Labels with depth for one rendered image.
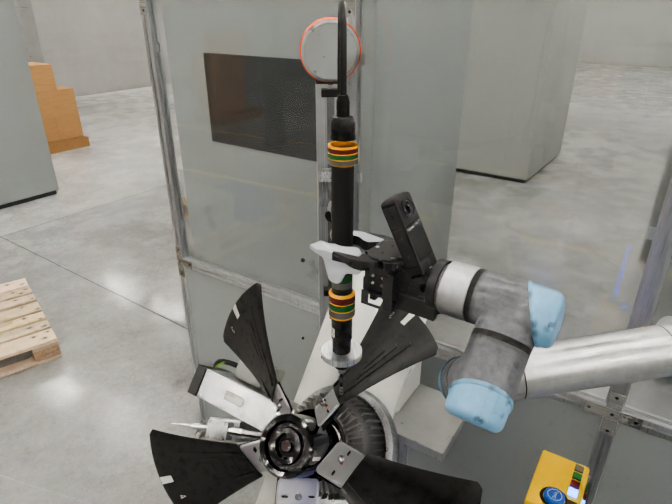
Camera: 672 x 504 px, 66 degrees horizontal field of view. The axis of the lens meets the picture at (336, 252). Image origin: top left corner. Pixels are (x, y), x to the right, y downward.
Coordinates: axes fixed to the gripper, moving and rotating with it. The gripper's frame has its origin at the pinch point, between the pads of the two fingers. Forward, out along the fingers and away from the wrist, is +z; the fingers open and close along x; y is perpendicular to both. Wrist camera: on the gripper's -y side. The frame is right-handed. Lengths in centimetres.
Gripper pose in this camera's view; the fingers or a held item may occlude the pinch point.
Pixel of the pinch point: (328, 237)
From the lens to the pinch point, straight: 80.9
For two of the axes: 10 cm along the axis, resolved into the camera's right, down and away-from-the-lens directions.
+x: 5.8, -3.4, 7.4
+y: -0.1, 9.1, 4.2
